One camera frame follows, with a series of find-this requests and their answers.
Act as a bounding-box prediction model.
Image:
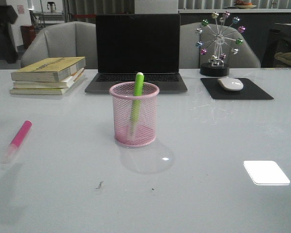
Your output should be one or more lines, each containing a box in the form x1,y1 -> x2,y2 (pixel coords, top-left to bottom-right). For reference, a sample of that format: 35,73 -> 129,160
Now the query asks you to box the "black mouse pad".
201,78 -> 274,100

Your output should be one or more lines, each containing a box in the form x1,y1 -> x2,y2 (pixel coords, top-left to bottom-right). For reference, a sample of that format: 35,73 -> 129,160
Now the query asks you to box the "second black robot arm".
0,5 -> 18,64

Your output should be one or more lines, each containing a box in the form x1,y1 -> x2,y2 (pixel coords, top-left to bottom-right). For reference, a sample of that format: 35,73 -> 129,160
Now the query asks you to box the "red trash bin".
20,25 -> 36,49

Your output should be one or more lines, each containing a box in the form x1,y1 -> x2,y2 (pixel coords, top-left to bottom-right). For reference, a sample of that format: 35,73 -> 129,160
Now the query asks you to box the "cream book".
10,80 -> 78,95
13,68 -> 84,89

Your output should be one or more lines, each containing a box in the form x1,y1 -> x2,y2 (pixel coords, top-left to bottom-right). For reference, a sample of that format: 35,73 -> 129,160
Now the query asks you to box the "green highlighter pen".
129,72 -> 145,136

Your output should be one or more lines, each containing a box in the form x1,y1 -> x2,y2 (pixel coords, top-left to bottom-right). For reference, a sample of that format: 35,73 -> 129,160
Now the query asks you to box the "pink mesh pen holder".
109,82 -> 160,147

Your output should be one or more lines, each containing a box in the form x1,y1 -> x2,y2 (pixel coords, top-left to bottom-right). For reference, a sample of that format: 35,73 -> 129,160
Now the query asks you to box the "right grey armchair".
179,22 -> 260,68

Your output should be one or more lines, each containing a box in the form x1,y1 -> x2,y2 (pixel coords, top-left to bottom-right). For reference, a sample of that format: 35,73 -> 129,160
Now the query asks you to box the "grey armchair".
179,22 -> 260,68
20,21 -> 98,69

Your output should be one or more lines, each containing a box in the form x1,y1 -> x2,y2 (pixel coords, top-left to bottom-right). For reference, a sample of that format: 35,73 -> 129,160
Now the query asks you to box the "top yellow book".
11,56 -> 86,82

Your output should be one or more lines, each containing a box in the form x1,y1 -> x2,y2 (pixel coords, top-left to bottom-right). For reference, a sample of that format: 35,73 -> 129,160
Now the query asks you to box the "fruit bowl on counter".
234,0 -> 256,9

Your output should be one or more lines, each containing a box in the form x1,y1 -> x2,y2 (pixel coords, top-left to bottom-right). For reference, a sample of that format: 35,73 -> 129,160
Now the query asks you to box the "left grey armchair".
20,21 -> 98,69

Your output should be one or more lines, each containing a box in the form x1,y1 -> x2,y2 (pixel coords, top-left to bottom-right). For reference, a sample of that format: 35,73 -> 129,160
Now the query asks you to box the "pink highlighter pen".
2,120 -> 32,164

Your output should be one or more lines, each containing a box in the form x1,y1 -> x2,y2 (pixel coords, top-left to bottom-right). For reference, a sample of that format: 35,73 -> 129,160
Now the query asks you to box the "middle cream book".
13,68 -> 84,89

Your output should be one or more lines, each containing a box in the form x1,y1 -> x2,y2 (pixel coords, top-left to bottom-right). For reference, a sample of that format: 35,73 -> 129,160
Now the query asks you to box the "ferris wheel desk ornament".
195,11 -> 246,77

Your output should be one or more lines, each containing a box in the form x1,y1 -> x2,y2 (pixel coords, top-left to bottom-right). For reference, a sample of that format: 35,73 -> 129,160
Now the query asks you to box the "white computer mouse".
217,77 -> 243,91

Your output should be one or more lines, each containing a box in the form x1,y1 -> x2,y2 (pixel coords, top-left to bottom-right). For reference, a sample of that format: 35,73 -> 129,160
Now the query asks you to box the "dark grey laptop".
85,14 -> 187,95

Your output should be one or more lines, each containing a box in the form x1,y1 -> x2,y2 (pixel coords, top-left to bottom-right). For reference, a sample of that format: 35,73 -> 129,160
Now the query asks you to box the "bottom cream book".
10,80 -> 78,95

